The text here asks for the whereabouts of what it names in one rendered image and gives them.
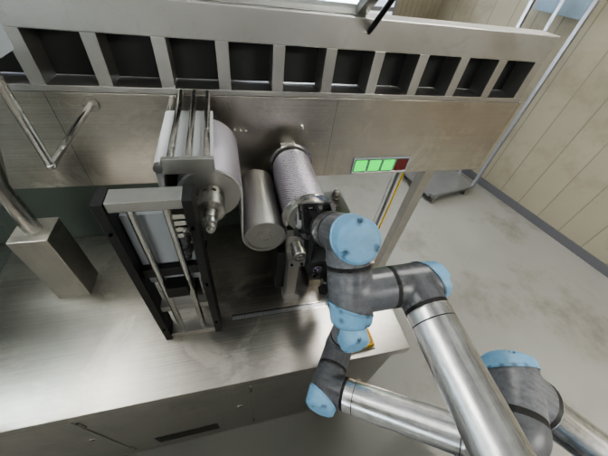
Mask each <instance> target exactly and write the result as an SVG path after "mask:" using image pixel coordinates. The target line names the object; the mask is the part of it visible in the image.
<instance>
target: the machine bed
mask: <svg viewBox="0 0 608 456"><path fill-rule="evenodd" d="M215 229H216V230H215V232H213V233H209V232H207V231H206V228H205V227H203V231H204V238H205V245H206V249H207V253H208V258H209V262H210V266H211V271H212V275H213V279H214V287H215V291H216V296H217V300H218V305H219V309H220V313H221V321H222V331H219V332H215V330H214V331H208V332H203V333H197V334H192V335H186V336H180V337H173V339H169V340H166V338H165V336H164V335H163V333H162V331H161V329H160V328H159V326H158V324H157V323H156V321H155V319H154V318H153V316H152V314H151V312H150V311H149V309H148V307H147V305H146V303H145V301H144V300H143V299H142V297H141V295H140V294H139V292H138V290H137V288H136V286H135V284H134V283H133V281H132V279H131V278H130V277H129V275H128V273H127V271H126V269H125V267H124V266H123V264H122V262H121V260H120V259H119V257H118V255H117V254H116V252H115V250H114V249H113V247H112V245H111V243H110V242H109V239H108V238H107V236H106V235H101V236H89V237H78V238H74V240H75V241H76V242H77V243H78V244H79V246H80V247H81V249H82V250H83V252H84V253H85V254H86V256H87V257H88V259H89V260H90V262H91V263H92V265H93V266H94V268H95V269H96V270H97V272H98V276H97V279H96V281H95V284H94V287H93V290H92V293H91V295H86V296H79V297H71V298H63V299H59V298H58V297H57V296H56V295H55V294H54V293H53V292H52V291H51V290H50V289H49V288H48V287H47V286H46V285H45V284H44V283H43V282H42V281H41V280H40V279H39V278H38V277H37V276H36V274H35V273H34V272H33V271H32V270H31V269H30V268H29V267H28V266H27V265H26V264H25V263H24V262H23V261H22V260H21V259H20V258H19V257H18V256H17V255H16V254H15V253H14V252H12V253H11V255H10V257H9V258H8V260H7V262H6V263H5V266H4V267H3V269H2V270H1V271H0V438H2V437H6V436H11V435H15V434H19V433H24V432H31V431H36V430H41V429H45V428H49V427H53V426H58V425H62V424H66V423H75V422H78V421H83V420H88V419H92V418H96V417H101V416H105V415H110V414H114V413H122V412H126V411H130V410H135V409H139V408H143V407H148V406H152V405H157V404H164V403H169V402H174V401H177V400H182V399H186V398H191V397H195V396H199V395H204V394H211V393H216V392H221V391H224V390H229V389H234V388H238V387H242V386H246V385H255V384H258V383H263V382H268V381H272V380H276V379H281V378H285V377H289V376H294V375H302V374H306V373H310V372H315V371H316V369H317V366H318V362H319V359H320V357H321V354H322V352H323V349H324V346H325V343H326V339H327V337H328V335H329V332H330V330H331V328H332V326H333V324H332V323H331V320H330V316H329V309H328V306H326V307H320V308H313V309H303V310H297V311H291V312H286V313H280V314H274V315H268V316H262V317H257V318H246V319H239V320H234V321H232V315H233V314H240V313H245V312H252V311H257V310H264V309H275V308H281V307H287V306H293V305H299V304H305V303H311V302H317V301H323V300H326V296H325V295H323V294H319V293H318V287H319V286H321V284H324V283H328V282H324V281H323V280H321V281H320V283H319V285H318V286H311V287H308V284H307V281H306V277H305V274H304V270H303V267H302V266H300V267H299V272H298V278H297V283H296V291H297V296H298V301H292V302H286V303H284V302H283V297H282V292H281V287H278V288H275V284H274V279H273V274H272V268H271V259H270V254H269V251H255V250H253V249H251V248H249V247H248V246H246V245H245V244H244V243H243V241H242V230H241V225H240V224H236V225H225V226H217V227H216V228H215ZM373 313H374V317H373V322H372V325H371V326H370V327H369V331H370V334H371V336H372V339H373V340H374V343H375V349H370V350H366V351H361V352H356V353H352V355H351V357H350V361H349V364H354V363H357V362H362V361H366V360H370V359H375V358H379V357H384V356H391V355H396V354H401V353H404V352H406V351H407V350H408V349H409V348H410V346H409V344H408V342H407V339H406V337H405V335H404V333H403V331H402V329H401V327H400V325H399V322H398V320H397V318H396V316H395V314H394V312H393V310H392V309H387V310H382V311H377V312H373Z"/></svg>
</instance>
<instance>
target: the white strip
mask: <svg viewBox="0 0 608 456"><path fill-rule="evenodd" d="M175 108H176V98H174V97H170V98H169V99H168V103H167V107H166V113H165V116H164V120H163V124H162V128H161V132H160V136H159V140H158V143H157V151H156V154H155V158H154V163H153V171H154V172H155V174H156V177H157V181H158V184H159V187H166V186H177V178H178V174H176V175H164V172H163V169H162V166H161V163H160V158H161V157H165V156H166V151H167V146H168V140H169V136H170V131H171V126H172V121H173V117H174V112H175ZM193 281H194V284H195V289H196V292H197V278H193Z"/></svg>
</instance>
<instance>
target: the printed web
mask: <svg viewBox="0 0 608 456"><path fill-rule="evenodd" d="M214 165H215V171H216V172H220V173H223V174H226V175H228V176H229V177H231V178H232V179H233V180H234V181H235V182H236V183H237V185H238V186H239V187H240V190H241V198H240V201H239V203H238V204H239V213H240V221H241V230H242V241H243V243H244V244H245V242H244V237H243V192H242V179H241V170H240V163H239V156H238V148H237V141H236V138H235V135H234V134H233V132H232V131H231V130H230V129H229V128H228V127H227V126H225V125H224V124H223V123H221V122H219V121H216V120H214ZM190 175H192V174H178V178H177V186H180V185H181V183H182V182H183V181H184V180H185V179H186V178H187V177H188V176H190ZM273 184H274V188H275V192H276V196H277V199H278V203H279V207H280V213H281V215H282V212H283V210H284V208H285V207H286V205H287V204H288V203H289V202H290V201H292V200H293V199H295V198H297V197H299V196H301V195H307V194H319V195H324V193H323V191H322V189H321V186H320V184H319V181H318V179H317V176H316V174H315V172H314V169H313V167H312V165H311V163H310V161H309V157H308V156H307V155H306V154H305V153H304V152H303V151H300V150H297V149H290V150H286V151H284V152H282V153H280V154H279V155H278V156H277V157H276V159H275V160H274V163H273ZM245 245H246V244H245ZM246 246H247V245H246ZM199 280H200V283H201V287H202V290H203V294H205V291H204V284H203V282H202V278H201V277H199Z"/></svg>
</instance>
